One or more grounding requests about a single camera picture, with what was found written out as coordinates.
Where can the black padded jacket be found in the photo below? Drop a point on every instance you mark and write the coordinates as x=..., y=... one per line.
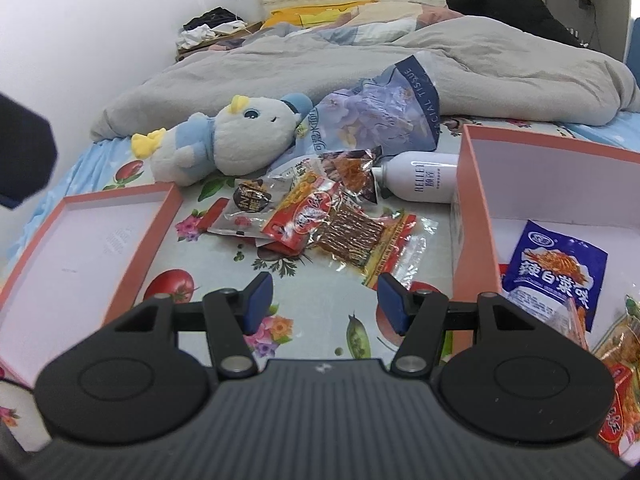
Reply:
x=500, y=0

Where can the black wall outlet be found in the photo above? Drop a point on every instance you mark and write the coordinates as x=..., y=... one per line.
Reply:
x=585, y=2

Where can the orange cardboard box lid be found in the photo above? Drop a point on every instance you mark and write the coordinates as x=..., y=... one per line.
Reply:
x=75, y=260

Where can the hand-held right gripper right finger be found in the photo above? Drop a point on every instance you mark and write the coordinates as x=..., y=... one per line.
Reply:
x=392, y=305

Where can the orange snack packet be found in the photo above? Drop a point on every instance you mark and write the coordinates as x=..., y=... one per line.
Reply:
x=622, y=340

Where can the deep orange cardboard box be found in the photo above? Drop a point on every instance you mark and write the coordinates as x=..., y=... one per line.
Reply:
x=475, y=210

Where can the grey duvet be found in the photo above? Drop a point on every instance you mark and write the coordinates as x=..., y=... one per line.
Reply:
x=300, y=75

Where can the cardboard box nightstand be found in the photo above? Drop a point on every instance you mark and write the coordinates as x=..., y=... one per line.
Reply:
x=192, y=52

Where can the yellow pillow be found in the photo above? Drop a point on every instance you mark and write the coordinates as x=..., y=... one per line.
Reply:
x=310, y=15

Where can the red foil snack packet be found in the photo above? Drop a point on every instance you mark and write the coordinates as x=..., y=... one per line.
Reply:
x=617, y=410

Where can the small red snack packet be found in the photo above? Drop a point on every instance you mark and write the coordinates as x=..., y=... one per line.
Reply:
x=215, y=215

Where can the pastel patchwork quilt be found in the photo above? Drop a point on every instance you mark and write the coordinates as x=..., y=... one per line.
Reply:
x=380, y=30

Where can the white bottle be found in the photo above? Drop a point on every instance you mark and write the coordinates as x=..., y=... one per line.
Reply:
x=425, y=175

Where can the white blue plush toy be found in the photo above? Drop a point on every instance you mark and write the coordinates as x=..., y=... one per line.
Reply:
x=240, y=140

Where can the pile of clothes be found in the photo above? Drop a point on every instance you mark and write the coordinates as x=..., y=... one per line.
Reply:
x=210, y=20

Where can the blue facial tissue pack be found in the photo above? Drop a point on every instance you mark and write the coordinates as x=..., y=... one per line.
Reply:
x=380, y=110

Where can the blue fruit print bed sheet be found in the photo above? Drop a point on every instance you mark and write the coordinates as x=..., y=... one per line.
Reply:
x=310, y=320

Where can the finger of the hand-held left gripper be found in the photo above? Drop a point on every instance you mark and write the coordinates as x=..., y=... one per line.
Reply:
x=22, y=150

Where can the clear spicy strip packet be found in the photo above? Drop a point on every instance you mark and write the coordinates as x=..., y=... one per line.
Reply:
x=360, y=232

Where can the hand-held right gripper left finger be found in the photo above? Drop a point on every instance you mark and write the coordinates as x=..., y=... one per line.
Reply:
x=259, y=305

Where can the dark brown snack packet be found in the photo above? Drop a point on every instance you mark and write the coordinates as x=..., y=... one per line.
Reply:
x=350, y=170

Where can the clear packet dark round label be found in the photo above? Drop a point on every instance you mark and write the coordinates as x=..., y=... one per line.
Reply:
x=250, y=197

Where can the blue white snack packet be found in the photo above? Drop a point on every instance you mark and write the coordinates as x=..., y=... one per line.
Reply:
x=550, y=270

